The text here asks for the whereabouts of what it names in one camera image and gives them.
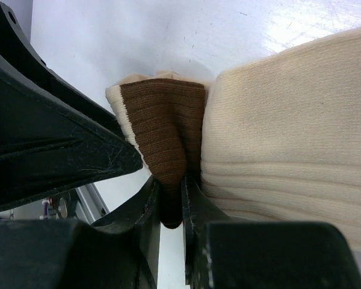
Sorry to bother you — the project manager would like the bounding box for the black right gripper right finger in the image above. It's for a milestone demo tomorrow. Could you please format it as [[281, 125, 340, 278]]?
[[180, 176, 361, 288]]

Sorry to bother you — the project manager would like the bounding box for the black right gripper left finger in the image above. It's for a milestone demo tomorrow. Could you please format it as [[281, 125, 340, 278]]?
[[0, 178, 161, 288]]

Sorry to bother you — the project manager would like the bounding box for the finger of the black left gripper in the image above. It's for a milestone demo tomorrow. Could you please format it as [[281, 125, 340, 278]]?
[[0, 1, 119, 132], [0, 55, 143, 211]]

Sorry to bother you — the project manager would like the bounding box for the cream and brown sock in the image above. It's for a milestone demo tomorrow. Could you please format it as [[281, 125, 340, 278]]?
[[106, 28, 361, 251]]

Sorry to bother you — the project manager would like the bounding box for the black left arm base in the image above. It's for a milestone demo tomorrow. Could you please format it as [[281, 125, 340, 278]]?
[[39, 191, 78, 220]]

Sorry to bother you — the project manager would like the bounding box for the aluminium front rail frame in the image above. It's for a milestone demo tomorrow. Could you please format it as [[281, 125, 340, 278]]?
[[75, 183, 110, 223]]

